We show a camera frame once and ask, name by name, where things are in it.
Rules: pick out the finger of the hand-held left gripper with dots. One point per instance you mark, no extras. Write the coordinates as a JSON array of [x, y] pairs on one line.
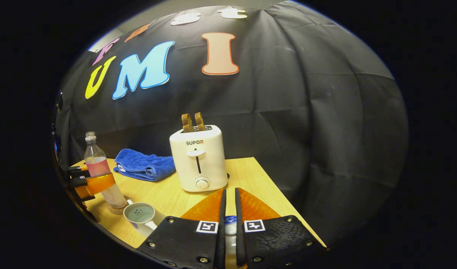
[[77, 170], [101, 183]]

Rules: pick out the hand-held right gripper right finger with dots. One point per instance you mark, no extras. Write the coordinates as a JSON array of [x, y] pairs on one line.
[[239, 231]]

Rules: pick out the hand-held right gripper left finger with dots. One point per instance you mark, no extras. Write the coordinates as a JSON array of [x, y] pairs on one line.
[[222, 231]]

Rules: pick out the white blue teacup lid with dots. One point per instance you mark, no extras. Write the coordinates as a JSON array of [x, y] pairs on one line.
[[230, 229]]

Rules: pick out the clear plastic water bottle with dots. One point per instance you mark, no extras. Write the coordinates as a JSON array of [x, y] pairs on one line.
[[97, 164]]

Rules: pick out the round wooden coaster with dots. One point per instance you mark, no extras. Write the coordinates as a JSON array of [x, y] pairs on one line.
[[118, 210]]

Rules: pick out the white teacup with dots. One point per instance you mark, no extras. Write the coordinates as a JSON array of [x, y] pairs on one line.
[[140, 215]]

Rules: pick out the blue towel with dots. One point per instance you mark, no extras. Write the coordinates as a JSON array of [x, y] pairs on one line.
[[144, 164]]

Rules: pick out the white toaster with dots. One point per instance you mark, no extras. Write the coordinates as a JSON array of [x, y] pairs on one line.
[[198, 164]]

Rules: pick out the brown bread slice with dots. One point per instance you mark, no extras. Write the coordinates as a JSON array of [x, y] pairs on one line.
[[199, 121], [187, 123]]

